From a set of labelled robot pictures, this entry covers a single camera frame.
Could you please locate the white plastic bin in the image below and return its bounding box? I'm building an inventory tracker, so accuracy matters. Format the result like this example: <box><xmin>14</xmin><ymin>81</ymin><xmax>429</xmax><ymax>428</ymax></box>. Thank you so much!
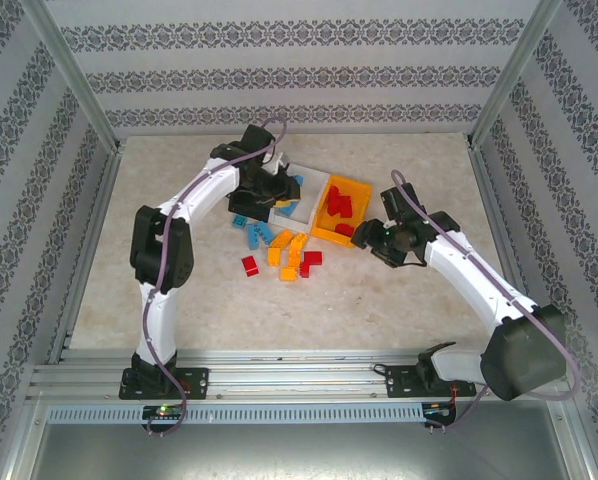
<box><xmin>268</xmin><ymin>160</ymin><xmax>333</xmax><ymax>234</ymax></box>

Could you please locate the black plastic bin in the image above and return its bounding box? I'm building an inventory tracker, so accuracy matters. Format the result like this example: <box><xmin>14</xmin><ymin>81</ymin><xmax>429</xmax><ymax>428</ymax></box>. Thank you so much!
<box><xmin>227</xmin><ymin>164</ymin><xmax>280</xmax><ymax>224</ymax></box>

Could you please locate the yellow plastic bin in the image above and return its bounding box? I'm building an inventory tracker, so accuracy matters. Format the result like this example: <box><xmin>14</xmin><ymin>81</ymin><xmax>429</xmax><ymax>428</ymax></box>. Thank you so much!
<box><xmin>308</xmin><ymin>173</ymin><xmax>374</xmax><ymax>250</ymax></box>

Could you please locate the right circuit board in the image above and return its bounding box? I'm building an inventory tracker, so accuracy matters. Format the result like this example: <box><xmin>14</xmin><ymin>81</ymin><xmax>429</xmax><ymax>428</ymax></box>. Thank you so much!
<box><xmin>423</xmin><ymin>402</ymin><xmax>458</xmax><ymax>419</ymax></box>

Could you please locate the circuit board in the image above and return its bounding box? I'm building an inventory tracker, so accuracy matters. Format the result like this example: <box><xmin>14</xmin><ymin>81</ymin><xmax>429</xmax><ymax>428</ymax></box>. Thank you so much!
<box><xmin>142</xmin><ymin>405</ymin><xmax>185</xmax><ymax>420</ymax></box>
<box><xmin>423</xmin><ymin>402</ymin><xmax>458</xmax><ymax>419</ymax></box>

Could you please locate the grey metal shelf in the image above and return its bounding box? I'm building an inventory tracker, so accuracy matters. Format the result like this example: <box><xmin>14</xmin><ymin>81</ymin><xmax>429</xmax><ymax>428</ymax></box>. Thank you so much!
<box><xmin>8</xmin><ymin>399</ymin><xmax>595</xmax><ymax>480</ymax></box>

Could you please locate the left circuit board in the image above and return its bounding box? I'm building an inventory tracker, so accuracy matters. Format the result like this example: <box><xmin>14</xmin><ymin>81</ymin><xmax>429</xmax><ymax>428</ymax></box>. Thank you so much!
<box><xmin>142</xmin><ymin>405</ymin><xmax>185</xmax><ymax>420</ymax></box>

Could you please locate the aluminium side rail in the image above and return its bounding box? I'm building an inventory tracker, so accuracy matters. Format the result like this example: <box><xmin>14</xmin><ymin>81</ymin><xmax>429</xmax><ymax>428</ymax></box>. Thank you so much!
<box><xmin>466</xmin><ymin>139</ymin><xmax>550</xmax><ymax>359</ymax></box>
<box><xmin>46</xmin><ymin>144</ymin><xmax>125</xmax><ymax>364</ymax></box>

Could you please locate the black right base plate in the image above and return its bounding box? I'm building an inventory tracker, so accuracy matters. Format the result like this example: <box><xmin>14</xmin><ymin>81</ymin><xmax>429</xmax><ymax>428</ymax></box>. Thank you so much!
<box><xmin>383</xmin><ymin>363</ymin><xmax>478</xmax><ymax>400</ymax></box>

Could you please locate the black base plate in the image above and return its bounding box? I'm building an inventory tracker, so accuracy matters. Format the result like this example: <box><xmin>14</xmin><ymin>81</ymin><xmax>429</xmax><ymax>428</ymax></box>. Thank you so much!
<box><xmin>118</xmin><ymin>367</ymin><xmax>210</xmax><ymax>401</ymax></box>
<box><xmin>383</xmin><ymin>363</ymin><xmax>478</xmax><ymax>400</ymax></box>

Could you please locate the aluminium mounting rail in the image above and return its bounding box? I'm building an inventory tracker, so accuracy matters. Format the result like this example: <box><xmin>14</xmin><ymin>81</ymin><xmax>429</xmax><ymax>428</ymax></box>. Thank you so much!
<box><xmin>26</xmin><ymin>347</ymin><xmax>568</xmax><ymax>401</ymax></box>

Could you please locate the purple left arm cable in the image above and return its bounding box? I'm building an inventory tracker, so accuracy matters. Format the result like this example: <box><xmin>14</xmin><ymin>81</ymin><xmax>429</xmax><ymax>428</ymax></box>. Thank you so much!
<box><xmin>141</xmin><ymin>115</ymin><xmax>289</xmax><ymax>437</ymax></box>

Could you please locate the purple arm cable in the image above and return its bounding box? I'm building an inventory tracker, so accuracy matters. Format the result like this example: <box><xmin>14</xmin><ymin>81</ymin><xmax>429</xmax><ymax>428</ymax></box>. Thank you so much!
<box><xmin>391</xmin><ymin>169</ymin><xmax>583</xmax><ymax>435</ymax></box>
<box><xmin>141</xmin><ymin>115</ymin><xmax>289</xmax><ymax>437</ymax></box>

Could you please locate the grey slotted cable duct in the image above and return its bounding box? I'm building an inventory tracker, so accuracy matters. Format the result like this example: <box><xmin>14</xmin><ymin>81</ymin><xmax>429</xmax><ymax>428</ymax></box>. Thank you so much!
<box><xmin>46</xmin><ymin>403</ymin><xmax>425</xmax><ymax>425</ymax></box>

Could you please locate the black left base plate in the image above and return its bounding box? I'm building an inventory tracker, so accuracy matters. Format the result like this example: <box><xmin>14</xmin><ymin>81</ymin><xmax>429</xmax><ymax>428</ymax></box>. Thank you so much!
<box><xmin>118</xmin><ymin>367</ymin><xmax>210</xmax><ymax>401</ymax></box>

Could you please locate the aluminium frame post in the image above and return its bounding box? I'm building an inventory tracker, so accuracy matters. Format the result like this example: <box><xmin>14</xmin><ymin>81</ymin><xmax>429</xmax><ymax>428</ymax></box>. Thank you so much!
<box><xmin>18</xmin><ymin>0</ymin><xmax>125</xmax><ymax>154</ymax></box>
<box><xmin>467</xmin><ymin>0</ymin><xmax>563</xmax><ymax>146</ymax></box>

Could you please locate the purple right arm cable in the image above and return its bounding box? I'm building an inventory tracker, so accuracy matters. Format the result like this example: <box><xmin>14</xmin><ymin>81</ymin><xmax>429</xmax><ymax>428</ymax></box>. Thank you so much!
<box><xmin>391</xmin><ymin>169</ymin><xmax>583</xmax><ymax>435</ymax></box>

